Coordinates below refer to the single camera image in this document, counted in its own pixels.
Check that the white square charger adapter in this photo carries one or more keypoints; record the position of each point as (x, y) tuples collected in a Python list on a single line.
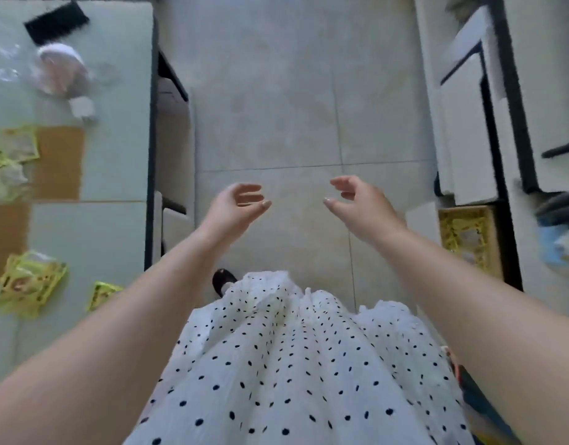
[(82, 108)]

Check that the person's left forearm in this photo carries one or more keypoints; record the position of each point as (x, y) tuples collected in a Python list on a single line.
[(94, 356)]

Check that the person's left hand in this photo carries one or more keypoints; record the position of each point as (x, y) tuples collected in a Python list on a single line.
[(228, 213)]

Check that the person's left black shoe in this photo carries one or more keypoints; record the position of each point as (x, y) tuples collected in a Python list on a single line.
[(221, 280)]

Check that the white and black furniture unit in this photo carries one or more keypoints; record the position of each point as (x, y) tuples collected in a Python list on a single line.
[(175, 143)]

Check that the person's right hand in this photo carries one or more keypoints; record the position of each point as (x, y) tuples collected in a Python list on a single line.
[(372, 213)]

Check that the dark grey smartphone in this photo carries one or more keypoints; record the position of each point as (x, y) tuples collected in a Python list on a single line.
[(55, 23)]

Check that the blue and white folders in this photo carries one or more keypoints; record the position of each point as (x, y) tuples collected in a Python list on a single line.
[(560, 206)]

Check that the white polka dot dress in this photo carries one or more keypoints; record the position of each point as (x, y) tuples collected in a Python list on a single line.
[(303, 375)]

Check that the light blue tissue box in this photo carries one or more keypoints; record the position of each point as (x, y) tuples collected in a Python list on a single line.
[(558, 250)]

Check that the person's right forearm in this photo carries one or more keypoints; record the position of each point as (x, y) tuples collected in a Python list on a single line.
[(497, 329)]

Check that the clear plastic water bottle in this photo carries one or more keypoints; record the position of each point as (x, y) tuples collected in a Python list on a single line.
[(4, 55)]

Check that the pink fabric face mask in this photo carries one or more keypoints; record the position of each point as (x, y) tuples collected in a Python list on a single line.
[(62, 71)]

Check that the pale green glass table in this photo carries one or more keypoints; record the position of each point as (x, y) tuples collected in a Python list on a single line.
[(117, 88)]

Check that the light wooden drawer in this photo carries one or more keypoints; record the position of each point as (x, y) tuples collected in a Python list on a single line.
[(495, 245)]

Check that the pile of yellow warmer packets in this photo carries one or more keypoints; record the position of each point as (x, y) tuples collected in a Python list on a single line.
[(29, 282)]

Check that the white cabinet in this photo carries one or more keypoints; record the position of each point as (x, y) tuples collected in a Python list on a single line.
[(428, 64)]

